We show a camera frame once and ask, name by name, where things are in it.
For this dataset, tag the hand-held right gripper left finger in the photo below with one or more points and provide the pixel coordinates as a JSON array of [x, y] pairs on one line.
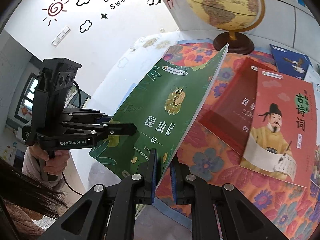
[[154, 180]]

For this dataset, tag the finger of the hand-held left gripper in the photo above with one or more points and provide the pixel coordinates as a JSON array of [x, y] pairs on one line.
[[87, 114], [120, 128]]

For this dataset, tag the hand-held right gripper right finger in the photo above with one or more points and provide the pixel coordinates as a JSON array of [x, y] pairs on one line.
[[173, 187]]

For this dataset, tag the green leaf-patterned book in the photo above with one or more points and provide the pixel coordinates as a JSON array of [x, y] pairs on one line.
[[150, 100]]

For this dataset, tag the dark red storybook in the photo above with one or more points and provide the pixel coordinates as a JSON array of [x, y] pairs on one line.
[[225, 110]]

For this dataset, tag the person's left forearm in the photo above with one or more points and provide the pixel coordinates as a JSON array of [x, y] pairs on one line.
[[28, 167]]

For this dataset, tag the person's left hand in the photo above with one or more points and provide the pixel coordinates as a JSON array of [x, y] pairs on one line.
[[61, 160]]

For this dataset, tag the window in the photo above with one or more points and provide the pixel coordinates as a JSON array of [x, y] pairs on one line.
[[28, 92]]

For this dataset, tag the orange floral cloth mat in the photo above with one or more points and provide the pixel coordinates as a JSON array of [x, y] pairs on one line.
[[225, 175]]

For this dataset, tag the person's dark hair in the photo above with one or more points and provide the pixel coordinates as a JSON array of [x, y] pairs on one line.
[[22, 187]]

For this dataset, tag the salmon red poet book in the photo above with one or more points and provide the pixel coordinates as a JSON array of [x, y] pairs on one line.
[[275, 100]]

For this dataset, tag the yellow globe on wooden base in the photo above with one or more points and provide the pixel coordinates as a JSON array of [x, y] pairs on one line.
[[220, 5]]

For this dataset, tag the dark blue book white figure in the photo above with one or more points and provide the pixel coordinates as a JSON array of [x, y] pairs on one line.
[[282, 57]]

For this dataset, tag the white bookshelf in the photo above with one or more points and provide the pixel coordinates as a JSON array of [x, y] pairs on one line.
[[280, 17]]

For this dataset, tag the white wall switch plate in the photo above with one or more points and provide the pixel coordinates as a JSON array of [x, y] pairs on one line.
[[66, 30], [55, 41], [60, 35]]

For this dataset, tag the red sun wall sticker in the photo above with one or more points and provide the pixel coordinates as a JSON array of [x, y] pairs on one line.
[[54, 8]]

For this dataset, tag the black star wall sticker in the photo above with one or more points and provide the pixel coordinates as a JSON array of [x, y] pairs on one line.
[[104, 15]]

